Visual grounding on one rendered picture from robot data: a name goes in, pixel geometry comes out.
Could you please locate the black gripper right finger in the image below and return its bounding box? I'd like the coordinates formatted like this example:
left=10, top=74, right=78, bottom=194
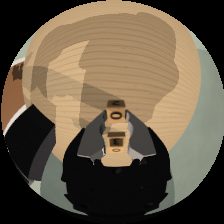
left=125, top=109, right=172, bottom=181

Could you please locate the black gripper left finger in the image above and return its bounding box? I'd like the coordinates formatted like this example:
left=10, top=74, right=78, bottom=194
left=61, top=110, right=107, bottom=183

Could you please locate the tan wooden cube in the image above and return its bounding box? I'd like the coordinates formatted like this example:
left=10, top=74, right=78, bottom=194
left=109, top=138, right=123, bottom=153
left=106, top=100, right=126, bottom=123

